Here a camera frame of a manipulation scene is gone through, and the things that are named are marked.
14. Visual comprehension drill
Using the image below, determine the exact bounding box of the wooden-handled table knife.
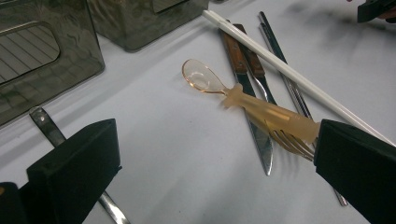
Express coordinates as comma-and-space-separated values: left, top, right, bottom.
219, 28, 275, 177

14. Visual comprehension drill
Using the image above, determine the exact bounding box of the wooden-handled fork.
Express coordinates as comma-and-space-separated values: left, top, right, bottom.
233, 23, 316, 162

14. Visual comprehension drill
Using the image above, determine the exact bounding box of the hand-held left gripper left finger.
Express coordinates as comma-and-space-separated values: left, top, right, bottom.
26, 118, 122, 224

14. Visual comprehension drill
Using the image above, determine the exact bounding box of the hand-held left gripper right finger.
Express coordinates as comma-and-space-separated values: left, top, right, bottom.
313, 119, 396, 224

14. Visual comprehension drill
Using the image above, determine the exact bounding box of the orange translucent plastic spoon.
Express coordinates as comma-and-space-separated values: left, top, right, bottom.
181, 58, 321, 145

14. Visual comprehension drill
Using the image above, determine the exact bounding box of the smoky transparent plastic bin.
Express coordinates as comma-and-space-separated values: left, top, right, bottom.
87, 0, 209, 52
0, 0, 106, 127

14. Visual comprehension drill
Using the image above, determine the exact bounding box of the metal spoon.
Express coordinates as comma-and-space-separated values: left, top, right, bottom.
28, 106, 131, 224

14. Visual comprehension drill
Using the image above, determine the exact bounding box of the white chopstick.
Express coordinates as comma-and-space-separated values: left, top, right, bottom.
202, 10, 395, 147
204, 9, 396, 147

